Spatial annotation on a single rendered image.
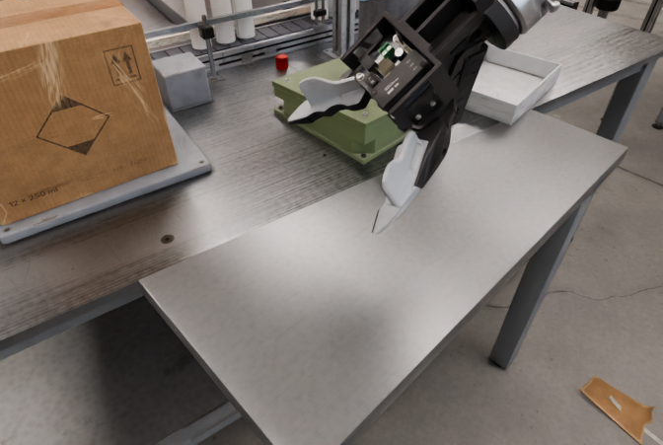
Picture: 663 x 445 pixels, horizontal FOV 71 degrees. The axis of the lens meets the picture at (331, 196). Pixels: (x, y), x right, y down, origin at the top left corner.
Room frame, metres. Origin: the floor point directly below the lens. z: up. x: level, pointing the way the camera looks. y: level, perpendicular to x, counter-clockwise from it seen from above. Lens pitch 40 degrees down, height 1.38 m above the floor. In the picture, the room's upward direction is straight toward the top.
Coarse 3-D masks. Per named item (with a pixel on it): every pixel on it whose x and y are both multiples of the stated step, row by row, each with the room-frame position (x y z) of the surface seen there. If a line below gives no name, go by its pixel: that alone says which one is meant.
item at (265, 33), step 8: (280, 24) 1.37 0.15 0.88; (288, 24) 1.37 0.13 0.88; (296, 24) 1.37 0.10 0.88; (304, 24) 1.37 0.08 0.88; (312, 24) 1.37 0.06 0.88; (328, 24) 1.37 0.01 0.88; (256, 32) 1.31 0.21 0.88; (264, 32) 1.31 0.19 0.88; (272, 32) 1.31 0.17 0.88; (280, 32) 1.31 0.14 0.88; (288, 32) 1.31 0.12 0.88; (296, 32) 1.31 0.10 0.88; (240, 40) 1.24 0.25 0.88; (248, 40) 1.24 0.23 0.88; (256, 40) 1.24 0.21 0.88; (176, 48) 1.19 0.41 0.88; (184, 48) 1.19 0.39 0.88; (216, 48) 1.19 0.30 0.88; (224, 48) 1.19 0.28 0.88; (152, 56) 1.14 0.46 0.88; (160, 56) 1.14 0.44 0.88; (168, 56) 1.14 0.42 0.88
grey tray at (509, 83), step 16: (496, 48) 1.20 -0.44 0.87; (496, 64) 1.19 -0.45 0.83; (512, 64) 1.17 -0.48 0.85; (528, 64) 1.14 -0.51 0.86; (544, 64) 1.12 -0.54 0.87; (560, 64) 1.09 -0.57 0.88; (480, 80) 1.10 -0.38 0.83; (496, 80) 1.10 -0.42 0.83; (512, 80) 1.10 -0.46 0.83; (528, 80) 1.10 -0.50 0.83; (544, 80) 1.01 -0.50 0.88; (480, 96) 0.94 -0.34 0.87; (496, 96) 1.01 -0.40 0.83; (512, 96) 1.01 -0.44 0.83; (528, 96) 0.94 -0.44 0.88; (480, 112) 0.93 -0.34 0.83; (496, 112) 0.91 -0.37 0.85; (512, 112) 0.89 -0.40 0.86
